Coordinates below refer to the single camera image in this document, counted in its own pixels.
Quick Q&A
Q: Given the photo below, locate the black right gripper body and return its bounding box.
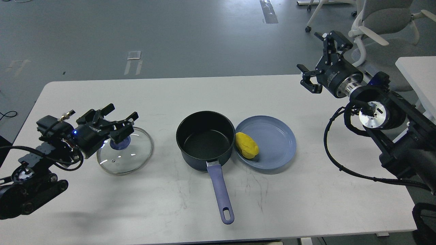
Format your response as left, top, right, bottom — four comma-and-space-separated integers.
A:
320, 60, 363, 99

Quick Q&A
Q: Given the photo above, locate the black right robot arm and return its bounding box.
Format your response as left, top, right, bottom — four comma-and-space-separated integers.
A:
297, 31, 436, 195

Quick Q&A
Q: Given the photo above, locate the glass pot lid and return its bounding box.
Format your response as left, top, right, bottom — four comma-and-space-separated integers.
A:
96, 127, 154, 175

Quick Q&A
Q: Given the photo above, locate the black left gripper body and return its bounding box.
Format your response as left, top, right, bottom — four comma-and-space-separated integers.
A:
73, 125, 109, 159

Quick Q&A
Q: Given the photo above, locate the dark blue saucepan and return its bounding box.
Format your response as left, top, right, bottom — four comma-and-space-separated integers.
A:
176, 111, 235, 225

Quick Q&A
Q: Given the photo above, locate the white side table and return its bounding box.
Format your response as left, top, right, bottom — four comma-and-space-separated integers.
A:
395, 56, 436, 123

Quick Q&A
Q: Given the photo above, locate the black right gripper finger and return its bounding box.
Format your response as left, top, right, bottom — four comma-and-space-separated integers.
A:
296, 64, 324, 94
314, 31, 353, 68

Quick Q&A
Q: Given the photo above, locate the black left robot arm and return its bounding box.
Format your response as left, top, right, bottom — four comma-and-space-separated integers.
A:
0, 103, 139, 220

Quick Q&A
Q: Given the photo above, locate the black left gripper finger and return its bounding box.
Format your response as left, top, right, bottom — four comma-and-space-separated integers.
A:
102, 112, 139, 144
75, 103, 115, 129

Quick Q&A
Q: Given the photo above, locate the white chair base with casters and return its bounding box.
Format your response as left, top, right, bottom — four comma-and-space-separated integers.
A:
297, 0, 358, 33

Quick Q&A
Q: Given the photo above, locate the grey office chair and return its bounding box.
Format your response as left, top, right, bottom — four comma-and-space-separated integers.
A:
348, 0, 435, 93

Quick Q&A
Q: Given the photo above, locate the light blue plate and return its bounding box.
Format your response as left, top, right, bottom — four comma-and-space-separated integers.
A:
235, 116, 296, 174

